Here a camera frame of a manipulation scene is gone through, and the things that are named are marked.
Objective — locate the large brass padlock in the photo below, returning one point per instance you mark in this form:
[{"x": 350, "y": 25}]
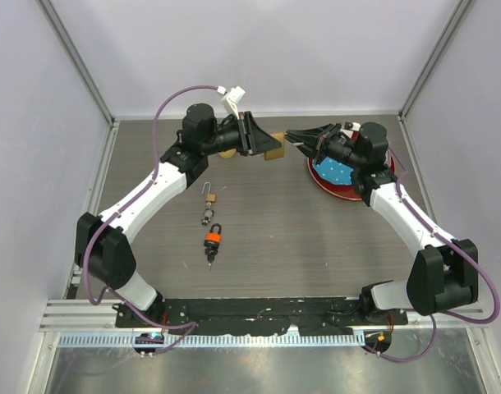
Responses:
[{"x": 278, "y": 151}]

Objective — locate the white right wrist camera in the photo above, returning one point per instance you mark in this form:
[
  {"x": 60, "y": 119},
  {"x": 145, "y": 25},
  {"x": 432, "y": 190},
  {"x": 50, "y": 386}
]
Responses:
[{"x": 350, "y": 128}]

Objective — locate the orange black padlock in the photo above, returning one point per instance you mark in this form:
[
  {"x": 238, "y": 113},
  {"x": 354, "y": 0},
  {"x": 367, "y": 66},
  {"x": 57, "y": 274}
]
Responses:
[{"x": 213, "y": 237}]

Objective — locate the yellow ceramic mug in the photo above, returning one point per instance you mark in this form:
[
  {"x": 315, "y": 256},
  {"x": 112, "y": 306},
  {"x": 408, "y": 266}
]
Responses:
[{"x": 227, "y": 154}]

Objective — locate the small brass padlock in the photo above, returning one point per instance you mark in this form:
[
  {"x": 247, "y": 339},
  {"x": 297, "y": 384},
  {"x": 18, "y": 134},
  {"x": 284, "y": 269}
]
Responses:
[{"x": 210, "y": 197}]

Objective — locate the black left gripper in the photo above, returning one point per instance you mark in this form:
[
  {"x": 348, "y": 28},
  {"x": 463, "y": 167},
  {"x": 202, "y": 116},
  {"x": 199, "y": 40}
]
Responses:
[{"x": 254, "y": 140}]

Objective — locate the dark red round plate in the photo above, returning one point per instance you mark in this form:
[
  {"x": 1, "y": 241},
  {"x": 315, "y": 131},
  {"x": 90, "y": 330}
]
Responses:
[{"x": 370, "y": 171}]

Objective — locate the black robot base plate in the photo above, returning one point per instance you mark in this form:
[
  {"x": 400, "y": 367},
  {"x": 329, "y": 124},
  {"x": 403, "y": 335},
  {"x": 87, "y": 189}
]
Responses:
[{"x": 265, "y": 317}]

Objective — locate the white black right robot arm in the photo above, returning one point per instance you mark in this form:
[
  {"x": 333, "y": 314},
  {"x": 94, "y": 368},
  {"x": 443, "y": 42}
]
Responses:
[{"x": 441, "y": 278}]

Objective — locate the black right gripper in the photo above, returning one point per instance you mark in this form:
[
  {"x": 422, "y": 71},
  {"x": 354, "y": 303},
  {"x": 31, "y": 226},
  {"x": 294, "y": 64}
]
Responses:
[{"x": 317, "y": 140}]

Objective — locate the blue dotted dish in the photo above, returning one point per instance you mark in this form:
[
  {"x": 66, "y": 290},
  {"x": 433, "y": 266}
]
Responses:
[{"x": 333, "y": 172}]

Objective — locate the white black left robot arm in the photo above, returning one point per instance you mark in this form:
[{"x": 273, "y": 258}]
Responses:
[{"x": 103, "y": 241}]

